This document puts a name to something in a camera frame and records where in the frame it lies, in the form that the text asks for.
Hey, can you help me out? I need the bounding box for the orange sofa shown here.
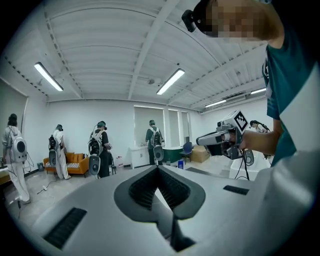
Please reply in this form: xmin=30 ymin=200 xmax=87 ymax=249
xmin=43 ymin=151 xmax=90 ymax=176

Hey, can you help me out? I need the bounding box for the blue chair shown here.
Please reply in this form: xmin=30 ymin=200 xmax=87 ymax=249
xmin=179 ymin=141 xmax=194 ymax=165

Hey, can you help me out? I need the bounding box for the white tub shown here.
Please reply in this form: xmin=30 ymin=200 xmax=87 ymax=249
xmin=229 ymin=149 xmax=272 ymax=181

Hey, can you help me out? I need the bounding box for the person's right hand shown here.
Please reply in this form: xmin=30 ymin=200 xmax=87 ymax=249
xmin=221 ymin=132 xmax=238 ymax=149

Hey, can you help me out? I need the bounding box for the cardboard box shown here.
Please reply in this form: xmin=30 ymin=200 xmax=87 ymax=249
xmin=191 ymin=145 xmax=211 ymax=164

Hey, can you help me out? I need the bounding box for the black head-worn camera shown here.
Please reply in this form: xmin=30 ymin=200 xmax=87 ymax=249
xmin=181 ymin=0 xmax=213 ymax=33

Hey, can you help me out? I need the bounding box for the grey backpack rig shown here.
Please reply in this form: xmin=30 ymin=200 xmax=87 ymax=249
xmin=243 ymin=149 xmax=255 ymax=167
xmin=88 ymin=131 xmax=101 ymax=176
xmin=151 ymin=128 xmax=165 ymax=161
xmin=48 ymin=134 xmax=60 ymax=167
xmin=11 ymin=136 xmax=28 ymax=165

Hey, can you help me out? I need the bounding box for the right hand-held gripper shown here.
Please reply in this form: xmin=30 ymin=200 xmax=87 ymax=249
xmin=196 ymin=109 xmax=249 ymax=161

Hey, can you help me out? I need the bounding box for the wide grey window blind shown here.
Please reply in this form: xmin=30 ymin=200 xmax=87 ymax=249
xmin=0 ymin=78 xmax=28 ymax=141
xmin=133 ymin=105 xmax=166 ymax=148

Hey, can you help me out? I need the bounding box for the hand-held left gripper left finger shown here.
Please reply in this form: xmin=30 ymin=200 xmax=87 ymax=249
xmin=32 ymin=164 xmax=174 ymax=256

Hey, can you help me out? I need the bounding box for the white cabinet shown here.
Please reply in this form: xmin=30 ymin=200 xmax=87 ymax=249
xmin=128 ymin=146 xmax=151 ymax=170

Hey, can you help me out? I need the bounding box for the person's head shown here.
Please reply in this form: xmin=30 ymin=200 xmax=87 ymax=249
xmin=201 ymin=0 xmax=286 ymax=50

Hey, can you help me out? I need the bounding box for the person's shirt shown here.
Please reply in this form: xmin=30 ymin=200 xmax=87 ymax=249
xmin=261 ymin=24 xmax=320 ymax=168

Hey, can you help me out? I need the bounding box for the person's right forearm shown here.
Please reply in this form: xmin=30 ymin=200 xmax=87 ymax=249
xmin=240 ymin=126 xmax=283 ymax=156

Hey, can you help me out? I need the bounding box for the dark green counter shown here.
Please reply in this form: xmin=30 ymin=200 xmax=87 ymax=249
xmin=162 ymin=146 xmax=185 ymax=163

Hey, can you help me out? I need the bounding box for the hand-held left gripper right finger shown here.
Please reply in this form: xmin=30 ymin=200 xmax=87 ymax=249
xmin=157 ymin=164 xmax=263 ymax=251

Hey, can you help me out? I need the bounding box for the narrow grey window blind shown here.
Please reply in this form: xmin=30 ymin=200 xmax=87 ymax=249
xmin=180 ymin=111 xmax=190 ymax=148
xmin=167 ymin=109 xmax=180 ymax=148

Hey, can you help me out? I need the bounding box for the folding chair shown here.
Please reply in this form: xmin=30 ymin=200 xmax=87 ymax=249
xmin=107 ymin=151 xmax=118 ymax=176

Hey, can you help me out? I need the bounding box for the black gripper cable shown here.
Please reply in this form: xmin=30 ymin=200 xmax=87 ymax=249
xmin=233 ymin=148 xmax=251 ymax=181

